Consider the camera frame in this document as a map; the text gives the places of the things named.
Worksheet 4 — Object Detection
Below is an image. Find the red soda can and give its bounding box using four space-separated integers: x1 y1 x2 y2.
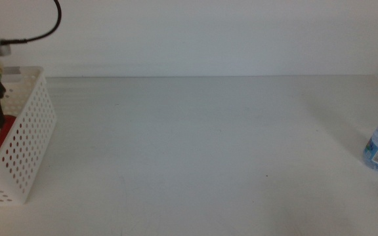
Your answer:
0 114 18 155

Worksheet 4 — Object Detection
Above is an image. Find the white perforated plastic basket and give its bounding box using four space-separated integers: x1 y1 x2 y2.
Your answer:
0 66 58 206

